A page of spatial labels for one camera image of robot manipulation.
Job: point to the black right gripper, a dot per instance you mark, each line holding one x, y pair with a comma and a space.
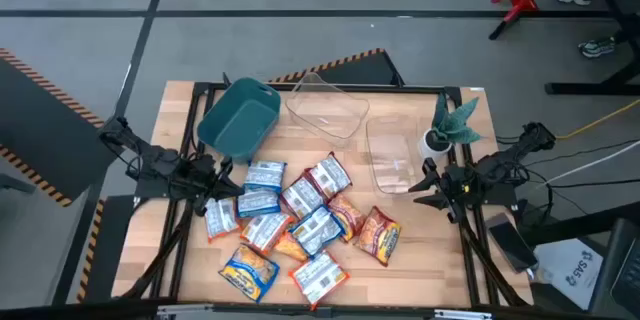
455, 185

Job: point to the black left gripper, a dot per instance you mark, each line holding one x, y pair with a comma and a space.
197, 177

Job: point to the orange Maruchan noodle packet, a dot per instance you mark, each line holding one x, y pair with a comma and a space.
318, 277
221, 217
290, 247
265, 230

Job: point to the blue Maruchan noodle packet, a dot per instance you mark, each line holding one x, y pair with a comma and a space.
265, 175
317, 231
248, 272
257, 203

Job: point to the red Maruchan noodle packet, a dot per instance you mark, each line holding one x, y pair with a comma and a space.
301, 196
379, 236
330, 175
347, 215

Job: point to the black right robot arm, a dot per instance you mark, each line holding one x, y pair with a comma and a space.
500, 170

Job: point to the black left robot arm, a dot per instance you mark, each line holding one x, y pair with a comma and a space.
150, 160

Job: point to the clear plastic bin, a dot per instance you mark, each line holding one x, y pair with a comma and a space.
325, 110
392, 155

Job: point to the green plant in white pot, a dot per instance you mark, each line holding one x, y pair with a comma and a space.
452, 125

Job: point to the teal plastic bin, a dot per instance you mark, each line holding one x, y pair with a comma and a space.
240, 125

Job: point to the black smartphone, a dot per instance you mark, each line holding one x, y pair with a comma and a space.
510, 242

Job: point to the black hazard-edged floor plate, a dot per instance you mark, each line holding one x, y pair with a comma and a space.
107, 250

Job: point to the black hazard-striped ramp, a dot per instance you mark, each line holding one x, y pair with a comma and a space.
360, 70

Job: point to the white printed paper sheet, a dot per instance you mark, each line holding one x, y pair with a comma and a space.
570, 270

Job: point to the black hazard-striped platform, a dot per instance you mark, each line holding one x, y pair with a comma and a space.
40, 125

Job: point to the black laptop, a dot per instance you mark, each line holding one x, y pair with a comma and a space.
620, 270

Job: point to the silver metal bracket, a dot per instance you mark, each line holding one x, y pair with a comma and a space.
462, 315
185, 309

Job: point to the black desk frame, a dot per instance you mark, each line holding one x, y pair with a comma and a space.
590, 87

